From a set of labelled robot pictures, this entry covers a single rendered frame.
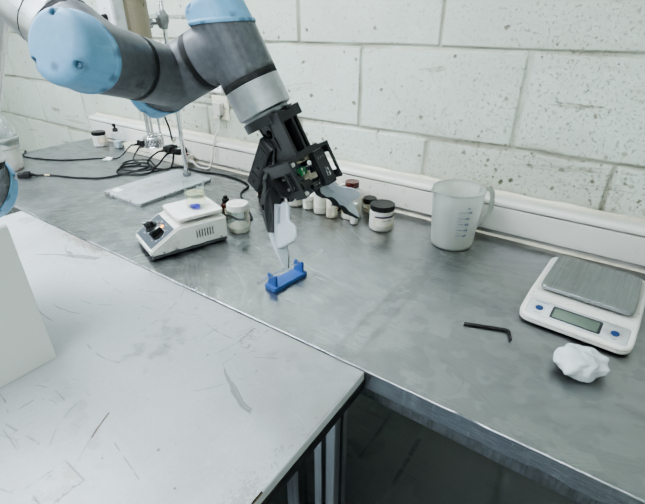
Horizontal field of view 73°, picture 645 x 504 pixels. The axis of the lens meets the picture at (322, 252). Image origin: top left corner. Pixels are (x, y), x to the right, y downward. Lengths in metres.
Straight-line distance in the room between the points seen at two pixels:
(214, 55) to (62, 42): 0.17
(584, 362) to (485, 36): 0.77
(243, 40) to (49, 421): 0.59
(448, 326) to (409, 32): 0.77
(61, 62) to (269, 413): 0.51
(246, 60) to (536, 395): 0.64
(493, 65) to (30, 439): 1.17
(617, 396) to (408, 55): 0.92
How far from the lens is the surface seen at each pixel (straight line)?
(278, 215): 0.61
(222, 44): 0.59
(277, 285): 0.93
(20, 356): 0.87
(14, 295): 0.82
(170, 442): 0.69
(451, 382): 0.76
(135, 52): 0.56
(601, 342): 0.92
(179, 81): 0.62
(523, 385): 0.79
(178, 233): 1.11
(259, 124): 0.58
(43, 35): 0.54
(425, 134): 1.29
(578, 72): 1.18
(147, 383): 0.78
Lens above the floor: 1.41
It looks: 28 degrees down
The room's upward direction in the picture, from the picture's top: straight up
